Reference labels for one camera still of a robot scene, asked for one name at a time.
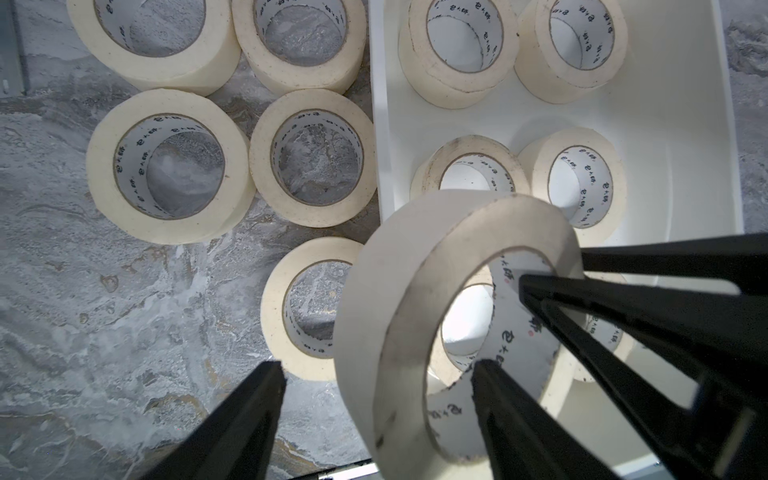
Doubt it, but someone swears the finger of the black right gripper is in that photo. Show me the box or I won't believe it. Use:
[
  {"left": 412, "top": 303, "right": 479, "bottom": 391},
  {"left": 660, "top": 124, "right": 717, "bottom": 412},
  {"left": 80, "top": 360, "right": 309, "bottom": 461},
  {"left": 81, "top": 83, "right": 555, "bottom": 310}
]
[
  {"left": 519, "top": 274, "right": 767, "bottom": 479},
  {"left": 581, "top": 233, "right": 767, "bottom": 296}
]

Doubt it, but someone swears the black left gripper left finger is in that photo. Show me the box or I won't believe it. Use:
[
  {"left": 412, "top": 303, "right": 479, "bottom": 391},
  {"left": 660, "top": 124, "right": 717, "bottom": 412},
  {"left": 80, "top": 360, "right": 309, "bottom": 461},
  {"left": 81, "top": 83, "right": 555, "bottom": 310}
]
[{"left": 143, "top": 361, "right": 287, "bottom": 479}]

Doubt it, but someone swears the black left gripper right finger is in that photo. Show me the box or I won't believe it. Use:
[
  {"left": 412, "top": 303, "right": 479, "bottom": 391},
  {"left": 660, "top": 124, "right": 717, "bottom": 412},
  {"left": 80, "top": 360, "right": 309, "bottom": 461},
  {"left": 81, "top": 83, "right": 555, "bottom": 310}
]
[{"left": 471, "top": 360, "right": 617, "bottom": 479}]

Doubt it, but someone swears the cream masking tape roll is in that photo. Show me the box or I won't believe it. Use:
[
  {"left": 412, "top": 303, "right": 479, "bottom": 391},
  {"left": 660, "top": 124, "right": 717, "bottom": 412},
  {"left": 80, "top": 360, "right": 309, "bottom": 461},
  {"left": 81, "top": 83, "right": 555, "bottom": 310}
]
[
  {"left": 232, "top": 0, "right": 367, "bottom": 95},
  {"left": 410, "top": 135, "right": 532, "bottom": 200},
  {"left": 67, "top": 0, "right": 241, "bottom": 96},
  {"left": 514, "top": 0, "right": 628, "bottom": 104},
  {"left": 399, "top": 0, "right": 519, "bottom": 109},
  {"left": 518, "top": 127, "right": 628, "bottom": 247},
  {"left": 333, "top": 190, "right": 583, "bottom": 479},
  {"left": 585, "top": 272, "right": 635, "bottom": 362},
  {"left": 249, "top": 89, "right": 377, "bottom": 228},
  {"left": 260, "top": 237, "right": 363, "bottom": 382},
  {"left": 86, "top": 89, "right": 256, "bottom": 245}
]

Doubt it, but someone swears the white plastic storage tray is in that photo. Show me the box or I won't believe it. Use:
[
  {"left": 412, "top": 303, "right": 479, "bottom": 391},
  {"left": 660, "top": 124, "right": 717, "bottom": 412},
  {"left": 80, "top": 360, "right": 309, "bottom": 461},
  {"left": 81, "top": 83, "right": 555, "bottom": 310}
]
[{"left": 369, "top": 1, "right": 744, "bottom": 246}]

